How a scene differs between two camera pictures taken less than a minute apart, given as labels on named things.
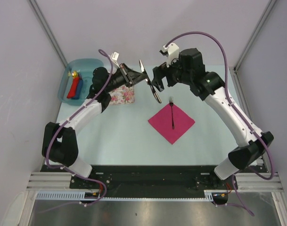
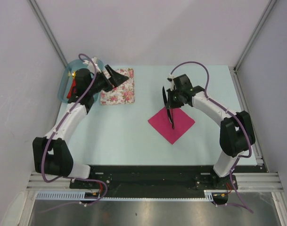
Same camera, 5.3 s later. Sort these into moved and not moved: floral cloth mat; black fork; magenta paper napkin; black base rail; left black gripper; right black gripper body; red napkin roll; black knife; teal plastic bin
Moved: black knife; left black gripper; right black gripper body
Not moved: teal plastic bin; magenta paper napkin; red napkin roll; black base rail; floral cloth mat; black fork
